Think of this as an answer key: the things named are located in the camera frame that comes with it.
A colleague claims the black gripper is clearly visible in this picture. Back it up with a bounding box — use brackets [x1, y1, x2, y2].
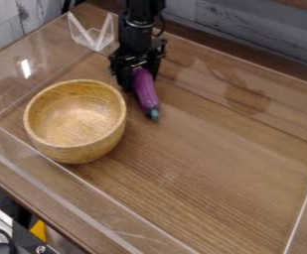
[107, 39, 168, 92]

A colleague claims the purple toy eggplant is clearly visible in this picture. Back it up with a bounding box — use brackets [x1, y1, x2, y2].
[132, 68, 160, 121]

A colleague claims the brown wooden bowl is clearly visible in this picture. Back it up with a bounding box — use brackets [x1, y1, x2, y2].
[23, 79, 126, 164]

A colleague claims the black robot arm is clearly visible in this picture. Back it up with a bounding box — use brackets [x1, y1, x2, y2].
[107, 0, 168, 92]

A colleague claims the yellow sticker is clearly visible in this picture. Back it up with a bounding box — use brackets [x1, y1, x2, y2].
[31, 220, 49, 242]

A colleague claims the clear acrylic tray wall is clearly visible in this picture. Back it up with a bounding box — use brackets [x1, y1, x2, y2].
[0, 5, 307, 254]

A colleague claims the black metal base plate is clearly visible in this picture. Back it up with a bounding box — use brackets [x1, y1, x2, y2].
[8, 220, 74, 254]

